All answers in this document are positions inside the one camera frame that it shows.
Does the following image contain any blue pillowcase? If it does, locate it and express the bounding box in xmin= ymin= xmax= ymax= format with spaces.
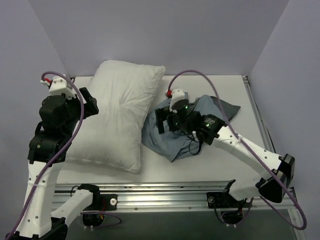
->
xmin=141 ymin=94 xmax=242 ymax=163

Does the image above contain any white pillow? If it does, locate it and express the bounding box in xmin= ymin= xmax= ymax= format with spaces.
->
xmin=66 ymin=60 xmax=166 ymax=173

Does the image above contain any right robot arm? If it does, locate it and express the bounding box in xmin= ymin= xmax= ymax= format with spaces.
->
xmin=155 ymin=99 xmax=295 ymax=207

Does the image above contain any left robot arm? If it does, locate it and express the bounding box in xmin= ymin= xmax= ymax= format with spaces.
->
xmin=5 ymin=87 xmax=101 ymax=240

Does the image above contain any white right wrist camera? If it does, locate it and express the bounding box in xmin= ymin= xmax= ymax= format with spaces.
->
xmin=165 ymin=88 xmax=189 ymax=112

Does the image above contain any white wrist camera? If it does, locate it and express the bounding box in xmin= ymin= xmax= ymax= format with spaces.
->
xmin=165 ymin=88 xmax=189 ymax=112
xmin=40 ymin=76 xmax=76 ymax=99

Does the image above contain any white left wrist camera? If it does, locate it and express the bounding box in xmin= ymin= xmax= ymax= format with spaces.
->
xmin=40 ymin=76 xmax=76 ymax=99

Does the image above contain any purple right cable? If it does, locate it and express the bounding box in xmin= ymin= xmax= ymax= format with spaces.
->
xmin=167 ymin=69 xmax=308 ymax=230

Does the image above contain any purple cable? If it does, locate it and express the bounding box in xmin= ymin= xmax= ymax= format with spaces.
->
xmin=4 ymin=71 xmax=123 ymax=240
xmin=167 ymin=69 xmax=308 ymax=230

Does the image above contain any aluminium front rail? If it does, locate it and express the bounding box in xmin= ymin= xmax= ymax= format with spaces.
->
xmin=49 ymin=181 xmax=300 ymax=216

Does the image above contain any aluminium right side rail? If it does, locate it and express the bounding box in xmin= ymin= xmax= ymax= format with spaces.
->
xmin=242 ymin=75 xmax=276 ymax=153

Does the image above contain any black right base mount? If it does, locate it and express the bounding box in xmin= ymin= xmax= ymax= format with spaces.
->
xmin=206 ymin=192 xmax=250 ymax=209

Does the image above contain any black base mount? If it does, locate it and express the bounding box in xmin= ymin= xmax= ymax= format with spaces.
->
xmin=206 ymin=192 xmax=250 ymax=209
xmin=84 ymin=194 xmax=118 ymax=212

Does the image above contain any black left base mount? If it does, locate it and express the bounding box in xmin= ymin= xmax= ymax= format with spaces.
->
xmin=84 ymin=194 xmax=118 ymax=212

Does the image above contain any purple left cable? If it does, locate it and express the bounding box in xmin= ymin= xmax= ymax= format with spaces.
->
xmin=4 ymin=71 xmax=123 ymax=240

